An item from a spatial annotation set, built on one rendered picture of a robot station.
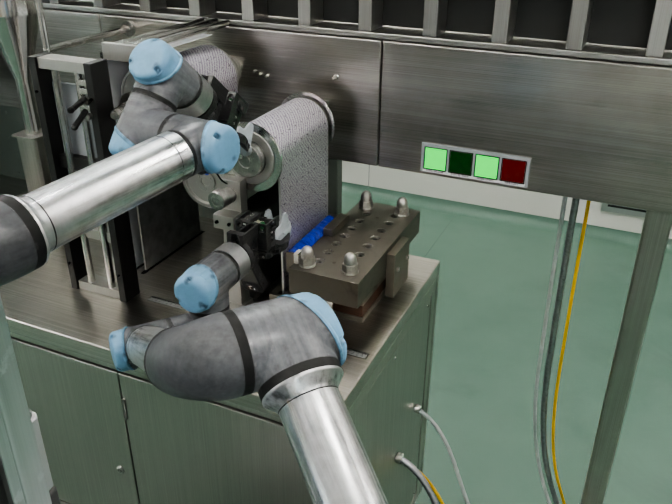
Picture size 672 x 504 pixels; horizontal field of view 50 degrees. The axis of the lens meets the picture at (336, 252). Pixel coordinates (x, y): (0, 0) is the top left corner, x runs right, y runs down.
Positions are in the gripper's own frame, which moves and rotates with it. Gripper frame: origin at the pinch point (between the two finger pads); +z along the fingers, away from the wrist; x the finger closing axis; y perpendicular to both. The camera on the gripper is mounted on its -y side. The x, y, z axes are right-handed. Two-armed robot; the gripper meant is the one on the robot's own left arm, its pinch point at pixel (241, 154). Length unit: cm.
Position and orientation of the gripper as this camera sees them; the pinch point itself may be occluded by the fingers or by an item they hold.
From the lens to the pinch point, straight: 145.0
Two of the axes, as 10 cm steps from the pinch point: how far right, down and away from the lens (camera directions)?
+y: 2.7, -9.5, 1.6
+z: 3.1, 2.5, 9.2
